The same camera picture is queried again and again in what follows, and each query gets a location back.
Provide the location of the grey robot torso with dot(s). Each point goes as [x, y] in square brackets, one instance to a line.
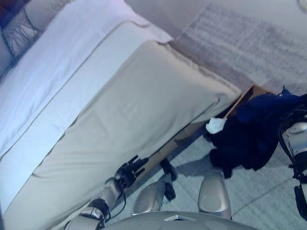
[172, 221]

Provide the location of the silver right robot leg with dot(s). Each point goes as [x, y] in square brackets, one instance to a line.
[213, 196]

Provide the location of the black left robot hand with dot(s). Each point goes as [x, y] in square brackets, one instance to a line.
[130, 171]

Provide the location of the beige bedspread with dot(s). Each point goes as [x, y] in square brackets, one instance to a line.
[132, 107]

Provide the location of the white duvet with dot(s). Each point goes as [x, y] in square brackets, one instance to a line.
[60, 72]

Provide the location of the blue garment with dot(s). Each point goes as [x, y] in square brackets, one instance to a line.
[263, 107]

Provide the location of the grey patterned cushion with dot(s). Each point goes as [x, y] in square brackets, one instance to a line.
[19, 33]

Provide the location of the brown wicker basket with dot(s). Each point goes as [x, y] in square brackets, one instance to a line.
[239, 100]

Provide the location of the grey woven rug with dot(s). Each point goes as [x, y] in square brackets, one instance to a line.
[239, 48]

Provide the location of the dark blue white clothing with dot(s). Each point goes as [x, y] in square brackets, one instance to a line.
[239, 148]

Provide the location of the bed with beige cover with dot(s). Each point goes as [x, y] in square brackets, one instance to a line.
[168, 148]

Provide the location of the white garment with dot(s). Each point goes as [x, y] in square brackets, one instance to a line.
[216, 124]

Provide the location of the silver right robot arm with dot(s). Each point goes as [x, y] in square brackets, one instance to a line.
[296, 139]

